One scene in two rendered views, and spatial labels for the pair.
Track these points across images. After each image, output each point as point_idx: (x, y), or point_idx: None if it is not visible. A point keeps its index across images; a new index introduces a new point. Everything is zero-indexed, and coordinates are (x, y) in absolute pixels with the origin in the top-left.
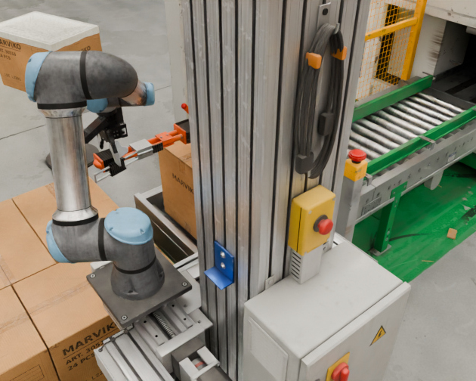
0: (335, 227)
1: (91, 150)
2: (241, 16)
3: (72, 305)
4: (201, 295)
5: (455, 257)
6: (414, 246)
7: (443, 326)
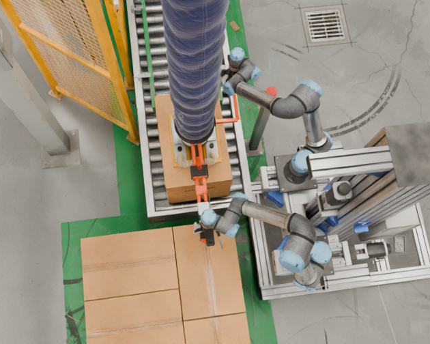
0: (260, 120)
1: None
2: (422, 194)
3: (221, 289)
4: (329, 233)
5: (252, 41)
6: None
7: (291, 92)
